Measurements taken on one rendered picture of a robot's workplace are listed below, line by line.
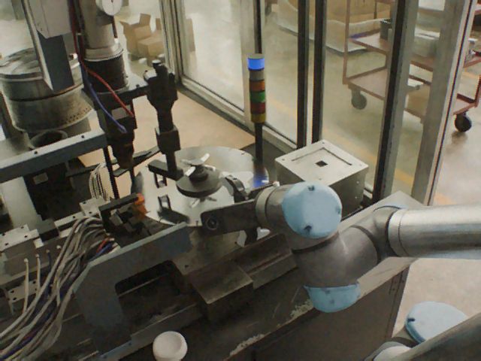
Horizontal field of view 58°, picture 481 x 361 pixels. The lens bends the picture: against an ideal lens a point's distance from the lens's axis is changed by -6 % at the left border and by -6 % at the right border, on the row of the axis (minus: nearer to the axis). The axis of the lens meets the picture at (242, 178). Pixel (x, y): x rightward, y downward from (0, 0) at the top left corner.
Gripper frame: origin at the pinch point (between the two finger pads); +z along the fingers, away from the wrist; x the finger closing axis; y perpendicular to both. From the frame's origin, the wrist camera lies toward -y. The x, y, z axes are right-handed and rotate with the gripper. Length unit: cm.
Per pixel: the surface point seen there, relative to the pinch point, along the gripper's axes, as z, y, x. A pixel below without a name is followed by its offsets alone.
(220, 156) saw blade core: 23.8, 9.2, 11.4
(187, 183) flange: 15.6, -3.0, 7.1
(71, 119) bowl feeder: 69, -24, 38
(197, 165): 13.3, -0.1, 10.6
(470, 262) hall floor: 74, 131, -69
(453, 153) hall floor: 139, 200, -25
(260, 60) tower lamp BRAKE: 19.0, 25.1, 32.6
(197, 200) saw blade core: 11.5, -2.8, 3.0
